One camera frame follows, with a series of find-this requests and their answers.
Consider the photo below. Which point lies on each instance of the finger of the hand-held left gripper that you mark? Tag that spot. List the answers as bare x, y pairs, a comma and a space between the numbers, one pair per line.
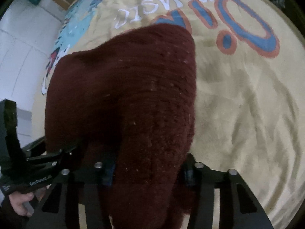
35, 144
47, 162

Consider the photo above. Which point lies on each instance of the yellow printed blanket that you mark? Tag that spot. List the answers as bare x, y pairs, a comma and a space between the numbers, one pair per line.
238, 112

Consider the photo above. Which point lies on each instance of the maroon knit sweater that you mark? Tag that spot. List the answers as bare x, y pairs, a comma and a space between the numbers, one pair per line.
131, 88

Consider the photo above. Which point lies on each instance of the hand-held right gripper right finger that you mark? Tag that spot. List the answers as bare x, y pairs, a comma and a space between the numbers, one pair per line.
188, 175

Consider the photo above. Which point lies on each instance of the person's left forearm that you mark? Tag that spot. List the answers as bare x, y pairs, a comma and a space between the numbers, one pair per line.
7, 217

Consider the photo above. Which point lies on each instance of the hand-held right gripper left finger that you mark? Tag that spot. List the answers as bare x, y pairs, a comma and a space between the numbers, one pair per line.
108, 174

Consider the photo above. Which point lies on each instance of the person's left hand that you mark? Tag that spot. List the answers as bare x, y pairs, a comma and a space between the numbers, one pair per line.
17, 202

